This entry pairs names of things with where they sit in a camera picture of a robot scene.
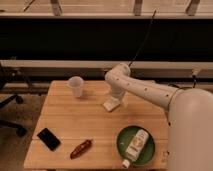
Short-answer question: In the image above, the white sponge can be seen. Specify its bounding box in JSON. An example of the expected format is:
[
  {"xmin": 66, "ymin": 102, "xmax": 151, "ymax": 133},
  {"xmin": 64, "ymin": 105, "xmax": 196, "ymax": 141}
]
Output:
[{"xmin": 103, "ymin": 99, "xmax": 119, "ymax": 112}]

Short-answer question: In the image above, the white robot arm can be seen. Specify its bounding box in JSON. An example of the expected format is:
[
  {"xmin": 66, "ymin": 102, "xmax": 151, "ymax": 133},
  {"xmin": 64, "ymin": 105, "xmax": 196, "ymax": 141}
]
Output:
[{"xmin": 105, "ymin": 63, "xmax": 213, "ymax": 171}]

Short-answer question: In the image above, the green round plate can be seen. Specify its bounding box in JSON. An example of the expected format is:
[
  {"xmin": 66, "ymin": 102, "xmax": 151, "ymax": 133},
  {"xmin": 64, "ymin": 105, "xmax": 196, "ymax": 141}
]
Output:
[{"xmin": 116, "ymin": 125, "xmax": 155, "ymax": 166}]

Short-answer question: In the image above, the white lotion bottle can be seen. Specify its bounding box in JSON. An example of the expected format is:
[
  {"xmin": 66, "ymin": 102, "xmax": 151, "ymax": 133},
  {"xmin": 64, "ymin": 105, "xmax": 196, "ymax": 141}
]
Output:
[{"xmin": 122, "ymin": 129, "xmax": 149, "ymax": 168}]

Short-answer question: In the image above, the black smartphone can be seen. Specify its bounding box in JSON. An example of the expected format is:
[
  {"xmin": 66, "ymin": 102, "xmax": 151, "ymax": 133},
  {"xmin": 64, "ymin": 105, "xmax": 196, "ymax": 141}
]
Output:
[{"xmin": 37, "ymin": 128, "xmax": 61, "ymax": 151}]

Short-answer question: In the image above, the black office chair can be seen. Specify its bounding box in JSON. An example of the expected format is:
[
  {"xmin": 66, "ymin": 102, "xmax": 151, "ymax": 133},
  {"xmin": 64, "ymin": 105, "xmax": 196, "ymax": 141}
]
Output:
[{"xmin": 0, "ymin": 64, "xmax": 27, "ymax": 137}]

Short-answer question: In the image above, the black hanging cable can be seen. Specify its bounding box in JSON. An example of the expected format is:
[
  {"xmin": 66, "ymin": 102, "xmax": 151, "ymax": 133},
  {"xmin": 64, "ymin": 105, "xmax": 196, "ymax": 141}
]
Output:
[{"xmin": 128, "ymin": 9, "xmax": 158, "ymax": 68}]

